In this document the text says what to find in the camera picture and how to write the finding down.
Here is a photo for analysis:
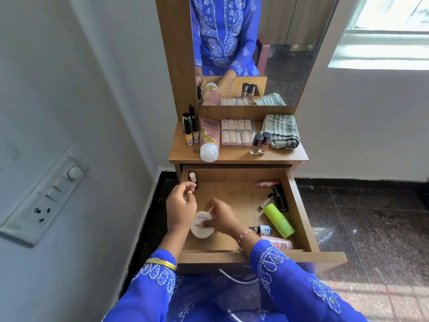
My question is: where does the person's right hand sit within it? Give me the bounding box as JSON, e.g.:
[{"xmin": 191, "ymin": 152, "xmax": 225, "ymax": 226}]
[{"xmin": 203, "ymin": 198, "xmax": 247, "ymax": 238}]

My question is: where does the person's left hand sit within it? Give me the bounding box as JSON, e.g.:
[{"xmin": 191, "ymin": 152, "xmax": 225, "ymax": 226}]
[{"xmin": 166, "ymin": 182, "xmax": 198, "ymax": 234}]

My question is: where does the white round cream jar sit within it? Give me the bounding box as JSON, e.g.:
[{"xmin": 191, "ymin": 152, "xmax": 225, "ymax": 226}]
[{"xmin": 190, "ymin": 211, "xmax": 216, "ymax": 239}]

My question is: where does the person's left forearm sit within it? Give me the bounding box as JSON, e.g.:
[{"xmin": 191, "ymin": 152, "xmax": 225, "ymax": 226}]
[{"xmin": 158, "ymin": 227, "xmax": 192, "ymax": 265}]

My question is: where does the person's right forearm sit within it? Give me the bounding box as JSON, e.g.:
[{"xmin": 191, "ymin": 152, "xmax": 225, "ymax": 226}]
[{"xmin": 236, "ymin": 228, "xmax": 266, "ymax": 262}]

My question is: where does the wooden drawer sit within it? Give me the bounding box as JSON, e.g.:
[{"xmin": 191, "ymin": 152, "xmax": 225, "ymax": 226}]
[{"xmin": 177, "ymin": 164, "xmax": 348, "ymax": 275}]

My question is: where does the small clear roll-on vial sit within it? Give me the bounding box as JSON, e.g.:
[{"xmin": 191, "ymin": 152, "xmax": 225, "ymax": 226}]
[{"xmin": 258, "ymin": 193, "xmax": 275, "ymax": 210}]

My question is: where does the yellow nail polish bottle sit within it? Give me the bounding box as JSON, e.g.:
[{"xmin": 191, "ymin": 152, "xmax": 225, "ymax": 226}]
[{"xmin": 183, "ymin": 118, "xmax": 194, "ymax": 146}]

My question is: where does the pink tube with white cap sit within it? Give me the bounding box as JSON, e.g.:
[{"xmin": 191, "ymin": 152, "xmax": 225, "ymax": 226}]
[{"xmin": 198, "ymin": 115, "xmax": 222, "ymax": 163}]

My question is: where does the green stick tube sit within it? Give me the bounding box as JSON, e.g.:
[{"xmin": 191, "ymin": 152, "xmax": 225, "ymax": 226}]
[{"xmin": 263, "ymin": 203, "xmax": 296, "ymax": 239}]

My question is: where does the black mascara tube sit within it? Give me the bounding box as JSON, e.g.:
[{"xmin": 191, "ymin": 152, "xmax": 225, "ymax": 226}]
[{"xmin": 272, "ymin": 184, "xmax": 289, "ymax": 212}]

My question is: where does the pink clear plastic bottle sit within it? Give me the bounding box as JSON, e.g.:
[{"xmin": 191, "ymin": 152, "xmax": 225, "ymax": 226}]
[{"xmin": 261, "ymin": 235, "xmax": 293, "ymax": 250}]

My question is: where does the gold bangle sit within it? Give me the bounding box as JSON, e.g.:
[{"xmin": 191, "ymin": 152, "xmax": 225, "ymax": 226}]
[{"xmin": 145, "ymin": 258, "xmax": 178, "ymax": 271}]

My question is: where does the clear box of press-on nails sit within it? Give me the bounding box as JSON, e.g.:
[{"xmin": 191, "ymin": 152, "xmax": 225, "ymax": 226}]
[{"xmin": 221, "ymin": 118, "xmax": 257, "ymax": 147}]

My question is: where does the clear glass bottle black cap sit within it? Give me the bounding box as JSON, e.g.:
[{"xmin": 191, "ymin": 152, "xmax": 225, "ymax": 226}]
[
  {"xmin": 250, "ymin": 134, "xmax": 264, "ymax": 155},
  {"xmin": 259, "ymin": 132, "xmax": 272, "ymax": 155}
]

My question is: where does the green striped folded towel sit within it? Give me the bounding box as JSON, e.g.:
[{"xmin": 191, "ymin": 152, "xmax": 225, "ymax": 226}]
[{"xmin": 261, "ymin": 114, "xmax": 301, "ymax": 150}]

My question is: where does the blue embroidered kurta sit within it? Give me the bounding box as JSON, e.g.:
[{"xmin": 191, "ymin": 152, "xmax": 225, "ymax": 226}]
[{"xmin": 102, "ymin": 239, "xmax": 369, "ymax": 322}]

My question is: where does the wooden dressing table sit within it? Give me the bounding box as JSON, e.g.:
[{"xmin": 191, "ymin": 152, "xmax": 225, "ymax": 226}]
[{"xmin": 155, "ymin": 0, "xmax": 348, "ymax": 275}]

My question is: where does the dressing table mirror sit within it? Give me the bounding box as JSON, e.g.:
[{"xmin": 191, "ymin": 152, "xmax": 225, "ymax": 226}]
[{"xmin": 190, "ymin": 0, "xmax": 341, "ymax": 106}]

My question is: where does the window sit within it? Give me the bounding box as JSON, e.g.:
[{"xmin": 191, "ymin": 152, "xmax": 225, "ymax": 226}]
[{"xmin": 328, "ymin": 0, "xmax": 429, "ymax": 70}]

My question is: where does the beaded wrist bracelet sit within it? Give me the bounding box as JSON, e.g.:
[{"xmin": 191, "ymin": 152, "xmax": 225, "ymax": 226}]
[{"xmin": 236, "ymin": 229, "xmax": 256, "ymax": 245}]

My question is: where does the white cable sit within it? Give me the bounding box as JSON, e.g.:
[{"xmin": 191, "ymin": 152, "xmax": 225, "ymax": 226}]
[{"xmin": 218, "ymin": 269, "xmax": 260, "ymax": 286}]

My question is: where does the white wall switch board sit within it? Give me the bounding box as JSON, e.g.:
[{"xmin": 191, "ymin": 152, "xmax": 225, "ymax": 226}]
[{"xmin": 0, "ymin": 146, "xmax": 89, "ymax": 248}]

